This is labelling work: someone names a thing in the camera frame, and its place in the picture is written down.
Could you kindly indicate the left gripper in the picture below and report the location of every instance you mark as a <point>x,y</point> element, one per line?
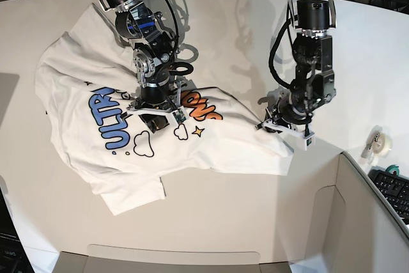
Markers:
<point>283,117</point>

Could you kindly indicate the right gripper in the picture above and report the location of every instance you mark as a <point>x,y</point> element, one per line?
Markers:
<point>161,108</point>

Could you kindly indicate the white printed t-shirt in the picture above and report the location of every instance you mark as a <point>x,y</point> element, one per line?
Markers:
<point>85,81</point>

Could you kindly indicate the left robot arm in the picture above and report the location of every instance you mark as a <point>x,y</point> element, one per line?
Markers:
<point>314,83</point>

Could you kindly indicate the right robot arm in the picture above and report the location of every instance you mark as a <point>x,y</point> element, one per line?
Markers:
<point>159,75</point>

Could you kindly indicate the clear tape roll dispenser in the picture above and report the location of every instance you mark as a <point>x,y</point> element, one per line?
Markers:
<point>378,145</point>

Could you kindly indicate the grey cardboard box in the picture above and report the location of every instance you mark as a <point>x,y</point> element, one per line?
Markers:
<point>353,229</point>

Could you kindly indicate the green tape roll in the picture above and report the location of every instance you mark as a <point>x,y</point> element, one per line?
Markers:
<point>393,169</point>

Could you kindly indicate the black computer keyboard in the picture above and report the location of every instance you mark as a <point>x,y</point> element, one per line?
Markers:
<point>394,189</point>

